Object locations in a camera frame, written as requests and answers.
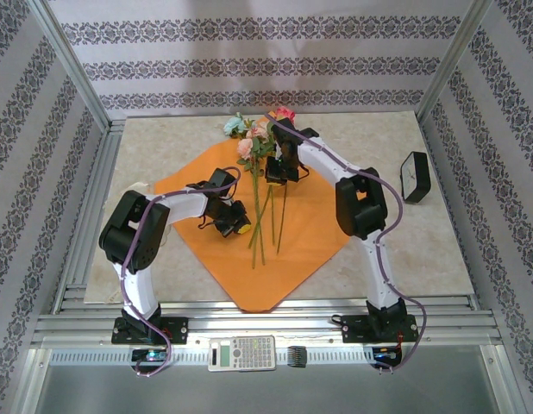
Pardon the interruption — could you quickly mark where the pale pink artificial flower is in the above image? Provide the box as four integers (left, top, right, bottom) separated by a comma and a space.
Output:
244, 122, 276, 250

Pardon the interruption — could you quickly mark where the orange wrapping paper sheet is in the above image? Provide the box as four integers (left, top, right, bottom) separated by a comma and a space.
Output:
153, 114, 353, 314

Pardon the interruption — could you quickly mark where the grey metal shelf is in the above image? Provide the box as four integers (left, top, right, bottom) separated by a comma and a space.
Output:
16, 344, 522, 414

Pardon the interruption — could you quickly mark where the light blue artificial flower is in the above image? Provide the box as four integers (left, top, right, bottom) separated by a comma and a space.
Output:
223, 112, 277, 246

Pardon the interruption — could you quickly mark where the beige ribbon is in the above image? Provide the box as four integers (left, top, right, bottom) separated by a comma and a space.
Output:
100, 180, 172, 247

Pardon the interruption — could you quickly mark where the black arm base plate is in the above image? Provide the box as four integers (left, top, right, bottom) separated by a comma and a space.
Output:
342, 313, 421, 345
111, 317, 190, 346

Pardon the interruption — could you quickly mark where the slotted metal strip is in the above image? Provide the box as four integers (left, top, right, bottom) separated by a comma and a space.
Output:
48, 346, 404, 367

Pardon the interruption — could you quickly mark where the aluminium frame post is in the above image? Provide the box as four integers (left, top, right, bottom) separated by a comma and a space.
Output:
27, 0, 112, 133
415, 0, 496, 126

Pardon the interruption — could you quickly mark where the red pink artificial rose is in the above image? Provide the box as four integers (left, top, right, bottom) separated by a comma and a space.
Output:
273, 106, 298, 254

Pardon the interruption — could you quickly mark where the black clipper comb guard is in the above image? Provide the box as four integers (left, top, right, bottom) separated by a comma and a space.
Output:
286, 345, 308, 368

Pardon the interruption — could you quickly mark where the white scientific calculator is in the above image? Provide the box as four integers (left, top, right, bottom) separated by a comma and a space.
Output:
207, 335, 277, 373

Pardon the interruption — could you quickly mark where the aluminium cross rail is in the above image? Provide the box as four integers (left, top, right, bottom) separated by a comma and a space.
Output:
33, 299, 503, 346

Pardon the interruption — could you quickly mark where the aluminium side rail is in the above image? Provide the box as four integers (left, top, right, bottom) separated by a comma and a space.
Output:
53, 120, 125, 314

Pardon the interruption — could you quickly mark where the black desk clock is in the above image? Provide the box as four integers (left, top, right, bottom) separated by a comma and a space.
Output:
398, 151, 432, 204

